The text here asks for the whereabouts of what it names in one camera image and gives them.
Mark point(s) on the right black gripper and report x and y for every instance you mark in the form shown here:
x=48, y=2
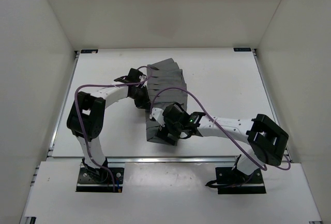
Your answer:
x=163, y=131

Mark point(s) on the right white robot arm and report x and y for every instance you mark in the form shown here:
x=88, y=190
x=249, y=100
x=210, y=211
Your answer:
x=266, y=139

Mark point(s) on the aluminium front rail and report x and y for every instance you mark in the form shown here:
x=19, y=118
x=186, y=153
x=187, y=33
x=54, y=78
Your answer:
x=199, y=159

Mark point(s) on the right blue corner label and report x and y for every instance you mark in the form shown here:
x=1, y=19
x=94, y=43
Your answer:
x=242, y=49

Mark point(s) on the left blue corner label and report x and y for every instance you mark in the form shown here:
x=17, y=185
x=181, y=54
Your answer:
x=89, y=51

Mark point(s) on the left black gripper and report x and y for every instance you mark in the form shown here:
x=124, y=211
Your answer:
x=145, y=104

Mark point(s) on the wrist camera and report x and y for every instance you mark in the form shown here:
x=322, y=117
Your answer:
x=173, y=112
x=134, y=76

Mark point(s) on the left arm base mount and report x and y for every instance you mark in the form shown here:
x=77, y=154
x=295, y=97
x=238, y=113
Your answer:
x=100, y=181

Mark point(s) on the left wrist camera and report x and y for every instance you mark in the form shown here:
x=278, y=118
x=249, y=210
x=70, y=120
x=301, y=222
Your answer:
x=134, y=76

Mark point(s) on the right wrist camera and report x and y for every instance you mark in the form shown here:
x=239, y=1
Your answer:
x=173, y=112

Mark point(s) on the blue corner label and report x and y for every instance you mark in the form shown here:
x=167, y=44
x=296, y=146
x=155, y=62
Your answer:
x=242, y=49
x=89, y=51

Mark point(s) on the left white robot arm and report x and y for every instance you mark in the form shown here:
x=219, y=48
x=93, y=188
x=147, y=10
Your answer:
x=86, y=116

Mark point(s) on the grey pleated skirt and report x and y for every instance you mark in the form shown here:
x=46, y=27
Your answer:
x=164, y=84

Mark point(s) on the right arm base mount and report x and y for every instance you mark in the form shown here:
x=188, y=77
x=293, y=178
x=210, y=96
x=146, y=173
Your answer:
x=233, y=182

